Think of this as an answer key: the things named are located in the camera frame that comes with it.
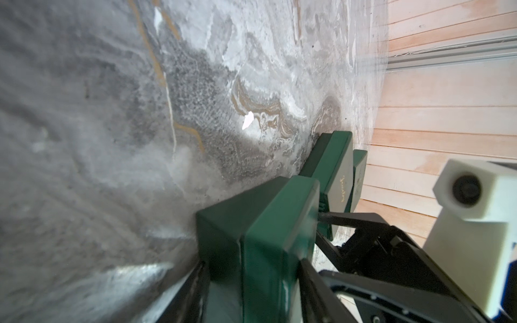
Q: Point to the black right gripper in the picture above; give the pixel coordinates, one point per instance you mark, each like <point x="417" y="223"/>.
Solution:
<point x="408" y="262"/>

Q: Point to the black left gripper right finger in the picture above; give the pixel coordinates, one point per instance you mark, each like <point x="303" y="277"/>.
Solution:
<point x="318" y="302"/>

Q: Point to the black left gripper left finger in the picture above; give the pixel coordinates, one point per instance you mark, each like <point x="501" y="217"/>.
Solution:
<point x="189" y="304"/>

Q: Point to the small green box lid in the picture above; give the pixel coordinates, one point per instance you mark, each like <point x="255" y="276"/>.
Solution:
<point x="360" y="161"/>

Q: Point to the large green jewelry box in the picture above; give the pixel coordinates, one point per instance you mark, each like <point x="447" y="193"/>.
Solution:
<point x="331" y="163"/>

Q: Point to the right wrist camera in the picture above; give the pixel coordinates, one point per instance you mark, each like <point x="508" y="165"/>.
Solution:
<point x="473" y="237"/>

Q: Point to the aluminium frame rail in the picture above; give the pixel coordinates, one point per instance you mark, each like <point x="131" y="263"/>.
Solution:
<point x="472" y="52"/>

